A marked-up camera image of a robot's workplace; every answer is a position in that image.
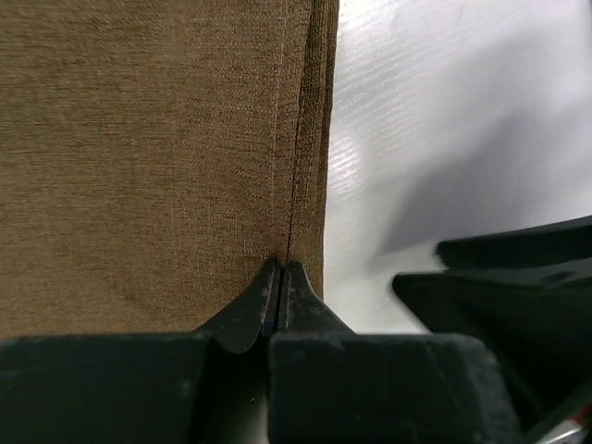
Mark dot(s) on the brown cloth napkin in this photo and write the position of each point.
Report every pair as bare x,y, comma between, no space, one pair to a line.
155,153

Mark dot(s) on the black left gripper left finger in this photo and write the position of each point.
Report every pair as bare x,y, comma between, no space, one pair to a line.
204,386

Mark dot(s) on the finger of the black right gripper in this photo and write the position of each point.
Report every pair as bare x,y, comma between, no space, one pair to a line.
539,332
550,244

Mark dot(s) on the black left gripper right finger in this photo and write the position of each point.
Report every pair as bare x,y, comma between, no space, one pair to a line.
331,385

